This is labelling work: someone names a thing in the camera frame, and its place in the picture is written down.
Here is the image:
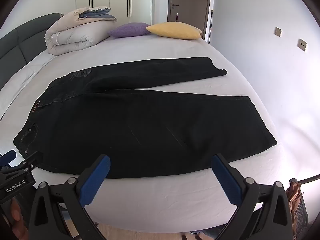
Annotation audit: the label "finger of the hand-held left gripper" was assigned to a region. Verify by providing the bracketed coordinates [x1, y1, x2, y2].
[0, 150, 16, 167]
[14, 151, 43, 173]

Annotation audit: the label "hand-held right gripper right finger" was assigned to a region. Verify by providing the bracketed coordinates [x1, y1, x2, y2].
[211, 153, 293, 240]

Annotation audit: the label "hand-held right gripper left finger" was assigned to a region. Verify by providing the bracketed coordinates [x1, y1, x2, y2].
[29, 154, 111, 240]

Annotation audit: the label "black pants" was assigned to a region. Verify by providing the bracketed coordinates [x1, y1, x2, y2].
[13, 57, 278, 179]

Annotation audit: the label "person's left hand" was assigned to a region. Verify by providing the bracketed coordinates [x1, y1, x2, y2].
[9, 197, 29, 240]

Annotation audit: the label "brown crumpled bag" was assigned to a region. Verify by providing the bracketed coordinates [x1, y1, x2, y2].
[287, 178, 308, 230]

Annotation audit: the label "grey padded headboard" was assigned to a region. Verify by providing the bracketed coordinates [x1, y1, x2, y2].
[0, 13, 63, 90]

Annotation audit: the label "folded beige duvet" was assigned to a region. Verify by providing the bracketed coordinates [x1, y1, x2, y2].
[44, 7, 117, 56]

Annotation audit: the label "bed with white sheet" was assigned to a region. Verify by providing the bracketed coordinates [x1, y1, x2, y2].
[0, 27, 290, 233]

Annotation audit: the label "purple pillow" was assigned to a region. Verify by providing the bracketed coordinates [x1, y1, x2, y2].
[108, 22, 150, 38]

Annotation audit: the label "yellow pillow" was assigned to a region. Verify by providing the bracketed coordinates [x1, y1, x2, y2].
[146, 21, 202, 40]

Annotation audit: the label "brown door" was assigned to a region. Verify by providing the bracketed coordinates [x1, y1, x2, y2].
[167, 0, 212, 39]

